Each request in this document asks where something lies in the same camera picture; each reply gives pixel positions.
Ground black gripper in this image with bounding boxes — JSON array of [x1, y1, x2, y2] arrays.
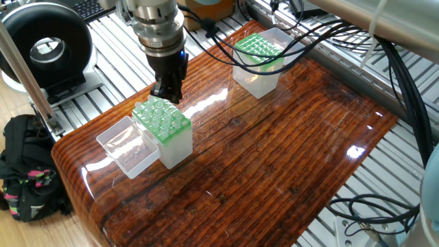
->
[[150, 49, 190, 105]]

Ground translucent tip box green rack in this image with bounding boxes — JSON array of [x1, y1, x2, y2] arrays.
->
[[132, 96, 194, 170], [232, 33, 285, 99]]

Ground clear hinged box lid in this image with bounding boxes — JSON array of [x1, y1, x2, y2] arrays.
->
[[96, 117, 161, 179], [264, 27, 308, 66]]

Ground brown cardboard box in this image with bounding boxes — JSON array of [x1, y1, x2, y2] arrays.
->
[[185, 0, 238, 32]]

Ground glossy wooden board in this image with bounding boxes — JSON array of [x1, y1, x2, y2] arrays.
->
[[51, 21, 400, 247]]

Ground black round fan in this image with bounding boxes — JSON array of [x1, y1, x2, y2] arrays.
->
[[0, 3, 94, 105]]

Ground black keyboard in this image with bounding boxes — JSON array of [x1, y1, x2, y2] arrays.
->
[[69, 0, 119, 21]]

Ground black backpack pink trim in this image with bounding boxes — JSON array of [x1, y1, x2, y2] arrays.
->
[[0, 113, 75, 222]]

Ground slim aluminium post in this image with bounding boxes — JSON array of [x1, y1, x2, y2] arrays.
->
[[0, 27, 64, 137]]

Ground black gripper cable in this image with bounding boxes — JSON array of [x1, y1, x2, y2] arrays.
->
[[182, 14, 385, 69]]

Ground black looped cable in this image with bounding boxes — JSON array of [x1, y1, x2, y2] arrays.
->
[[329, 196, 420, 237]]

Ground thick black cable bundle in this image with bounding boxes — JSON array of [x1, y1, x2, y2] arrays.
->
[[370, 34, 439, 172]]

